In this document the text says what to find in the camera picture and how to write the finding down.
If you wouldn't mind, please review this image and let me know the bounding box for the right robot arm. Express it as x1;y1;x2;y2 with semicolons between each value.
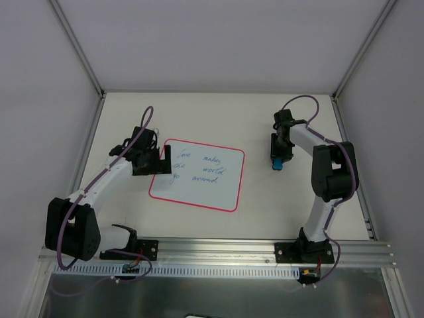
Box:
270;109;358;264

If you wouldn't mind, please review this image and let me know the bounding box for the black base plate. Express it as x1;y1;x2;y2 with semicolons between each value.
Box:
274;240;335;264
99;237;158;262

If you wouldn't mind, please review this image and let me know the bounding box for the left aluminium frame post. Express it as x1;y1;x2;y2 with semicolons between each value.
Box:
47;0;105;97

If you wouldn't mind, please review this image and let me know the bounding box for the white slotted cable duct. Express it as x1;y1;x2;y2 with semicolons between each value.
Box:
52;263;300;280

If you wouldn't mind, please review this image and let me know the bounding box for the blue whiteboard eraser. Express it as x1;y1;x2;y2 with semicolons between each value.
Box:
272;158;284;171

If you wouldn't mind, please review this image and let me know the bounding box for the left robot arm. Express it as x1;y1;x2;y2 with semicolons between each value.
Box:
44;127;172;261

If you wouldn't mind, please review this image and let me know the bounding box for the aluminium mounting rail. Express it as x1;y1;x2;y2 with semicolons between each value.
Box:
38;235;397;268

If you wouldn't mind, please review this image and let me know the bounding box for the pink framed whiteboard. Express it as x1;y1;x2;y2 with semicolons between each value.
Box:
149;138;245;213

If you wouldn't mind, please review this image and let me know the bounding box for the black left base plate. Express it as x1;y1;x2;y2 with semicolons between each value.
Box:
99;237;158;262

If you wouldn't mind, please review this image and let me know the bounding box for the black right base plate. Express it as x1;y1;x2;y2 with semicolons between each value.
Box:
274;240;335;264

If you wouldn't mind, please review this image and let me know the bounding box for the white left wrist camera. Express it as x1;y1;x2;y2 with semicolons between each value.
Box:
151;128;160;136

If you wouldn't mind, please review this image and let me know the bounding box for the aluminium frame post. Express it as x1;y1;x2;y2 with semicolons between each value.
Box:
47;0;105;97
332;0;398;101

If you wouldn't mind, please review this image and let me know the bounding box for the right aluminium frame post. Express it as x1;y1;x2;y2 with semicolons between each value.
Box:
332;0;398;101

